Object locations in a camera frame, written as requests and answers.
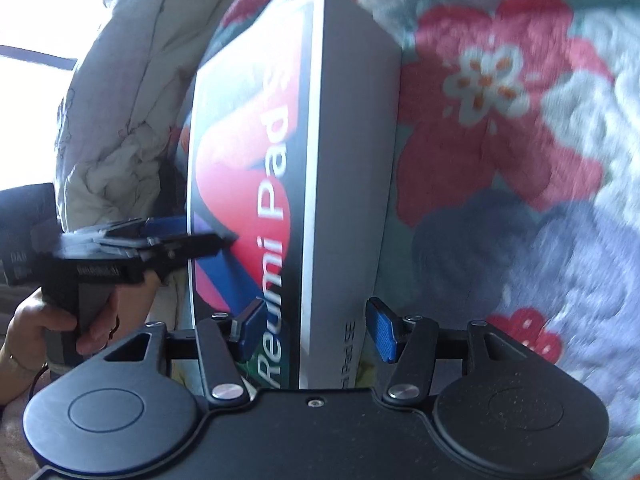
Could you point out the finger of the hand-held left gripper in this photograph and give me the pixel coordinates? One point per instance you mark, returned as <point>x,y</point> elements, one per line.
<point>167,227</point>
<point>200,247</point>

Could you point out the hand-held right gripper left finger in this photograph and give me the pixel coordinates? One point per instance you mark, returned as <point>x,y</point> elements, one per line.
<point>250,329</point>

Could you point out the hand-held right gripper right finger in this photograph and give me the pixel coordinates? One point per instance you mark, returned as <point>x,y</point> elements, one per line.
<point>382,331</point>

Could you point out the Redmi Pad SE box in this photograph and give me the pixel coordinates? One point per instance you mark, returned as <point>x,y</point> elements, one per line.
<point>345,160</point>

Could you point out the person's left forearm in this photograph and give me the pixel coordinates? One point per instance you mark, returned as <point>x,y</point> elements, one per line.
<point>17,382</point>

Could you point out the person's left hand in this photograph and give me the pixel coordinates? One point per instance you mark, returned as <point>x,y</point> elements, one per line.
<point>25,327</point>

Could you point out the white crumpled duvet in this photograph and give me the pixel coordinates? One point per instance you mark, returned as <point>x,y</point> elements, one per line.
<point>130,85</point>

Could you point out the bright window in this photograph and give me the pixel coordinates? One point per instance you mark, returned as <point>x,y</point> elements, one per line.
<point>30,120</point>

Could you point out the floral quilt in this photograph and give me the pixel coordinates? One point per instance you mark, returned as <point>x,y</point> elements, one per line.
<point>500,110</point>

